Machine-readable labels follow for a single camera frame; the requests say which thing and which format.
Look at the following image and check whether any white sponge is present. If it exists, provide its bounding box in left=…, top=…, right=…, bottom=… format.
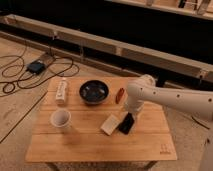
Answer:
left=101, top=115, right=120, bottom=135

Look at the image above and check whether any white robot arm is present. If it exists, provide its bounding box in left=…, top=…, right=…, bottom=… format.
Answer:
left=124, top=74, right=213, bottom=171

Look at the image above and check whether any dark ceramic bowl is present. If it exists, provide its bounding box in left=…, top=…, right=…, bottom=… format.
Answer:
left=79, top=80, right=109, bottom=105

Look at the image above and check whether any orange red sausage toy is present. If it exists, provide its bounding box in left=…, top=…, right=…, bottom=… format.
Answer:
left=115, top=88, right=125, bottom=104

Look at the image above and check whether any black smartphone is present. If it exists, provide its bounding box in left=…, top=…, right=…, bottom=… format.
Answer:
left=118, top=113, right=134, bottom=134

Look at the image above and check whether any wooden table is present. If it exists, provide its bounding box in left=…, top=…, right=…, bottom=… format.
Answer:
left=26, top=77, right=177, bottom=162

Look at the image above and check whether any white paper cup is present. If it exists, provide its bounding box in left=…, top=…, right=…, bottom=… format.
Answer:
left=50, top=108, right=71, bottom=129

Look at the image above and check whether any black power adapter box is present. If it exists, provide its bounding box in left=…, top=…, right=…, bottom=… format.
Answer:
left=27, top=61, right=45, bottom=75

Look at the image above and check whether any long wooden beam rail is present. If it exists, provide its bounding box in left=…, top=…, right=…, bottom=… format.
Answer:
left=0, top=15, right=213, bottom=82

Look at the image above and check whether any black floor cable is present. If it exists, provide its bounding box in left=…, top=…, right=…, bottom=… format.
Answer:
left=0, top=39, right=81, bottom=144

